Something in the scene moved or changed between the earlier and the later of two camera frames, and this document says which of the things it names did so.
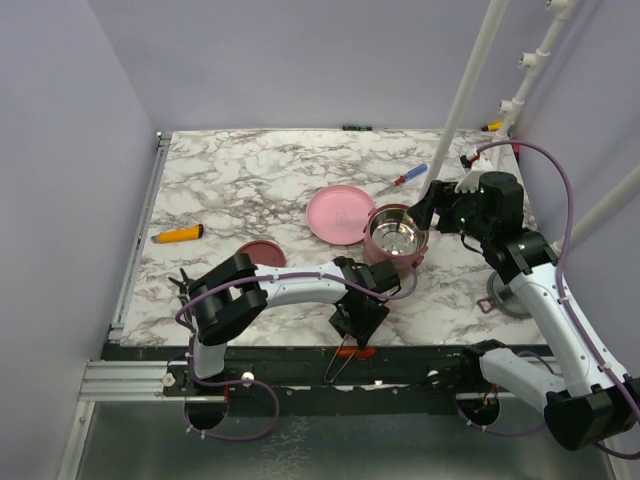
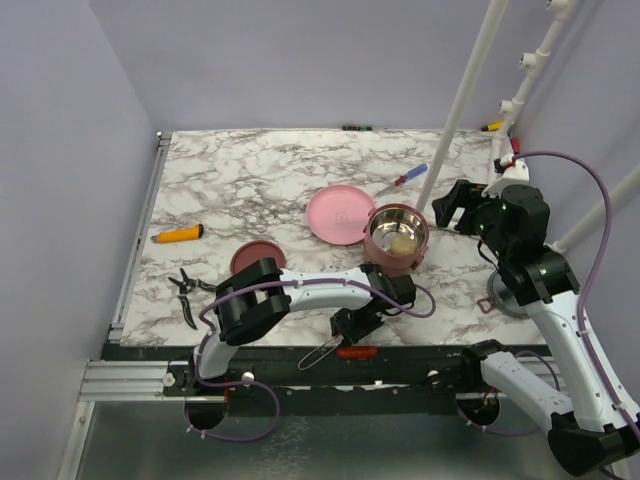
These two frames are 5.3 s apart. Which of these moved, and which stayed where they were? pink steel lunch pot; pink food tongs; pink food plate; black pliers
Moved: pink food tongs
Stayed: black pliers; pink food plate; pink steel lunch pot
